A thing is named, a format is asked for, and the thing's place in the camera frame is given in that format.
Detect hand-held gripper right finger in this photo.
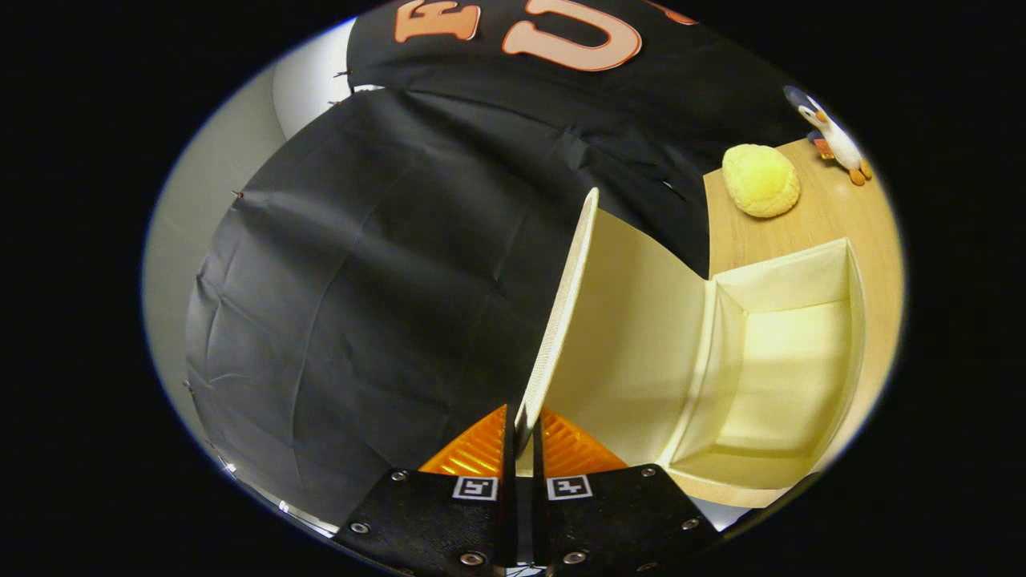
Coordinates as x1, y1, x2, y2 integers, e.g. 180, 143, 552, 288
529, 407, 722, 576

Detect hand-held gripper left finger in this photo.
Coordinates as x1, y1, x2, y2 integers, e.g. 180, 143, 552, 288
333, 405, 519, 577

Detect cream fabric storage box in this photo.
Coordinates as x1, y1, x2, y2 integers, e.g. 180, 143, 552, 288
515, 188, 868, 491

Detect yellow bread plush toy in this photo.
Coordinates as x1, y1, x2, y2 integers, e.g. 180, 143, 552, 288
721, 143, 802, 219

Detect blue white penguin plush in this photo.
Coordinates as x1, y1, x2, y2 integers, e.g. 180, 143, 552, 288
783, 85, 874, 187

